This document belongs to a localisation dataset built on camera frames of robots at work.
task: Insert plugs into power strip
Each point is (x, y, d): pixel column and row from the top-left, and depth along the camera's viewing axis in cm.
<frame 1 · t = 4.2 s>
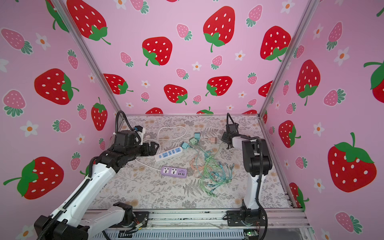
left hand: (152, 144, 78), fingers open
right hand: (225, 137, 106), fingers open
white blue power strip: (166, 154, 97), point 3 cm above the table
purple power strip: (175, 172, 90), point 3 cm above the table
pink charger plug: (213, 140, 106), point 2 cm above the table
light green charger plug: (193, 141, 105), point 2 cm above the table
teal charger plug: (185, 145, 103), point 2 cm above the table
teal charger plug 2: (197, 136, 109), on the table

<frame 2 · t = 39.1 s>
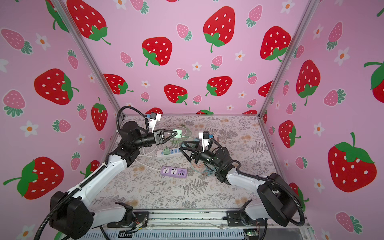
left hand: (176, 134, 68), fingers open
right hand: (180, 150, 67), fingers open
light green charger plug: (167, 151, 95), point 6 cm above the table
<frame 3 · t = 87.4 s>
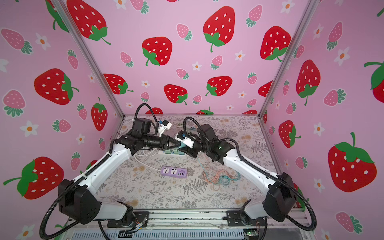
left hand: (179, 145, 72), fingers open
right hand: (178, 146, 73), fingers open
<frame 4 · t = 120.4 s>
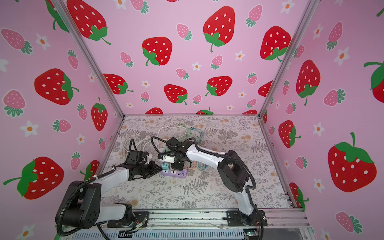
left hand: (162, 169, 89), fingers closed
right hand: (172, 167, 86), fingers open
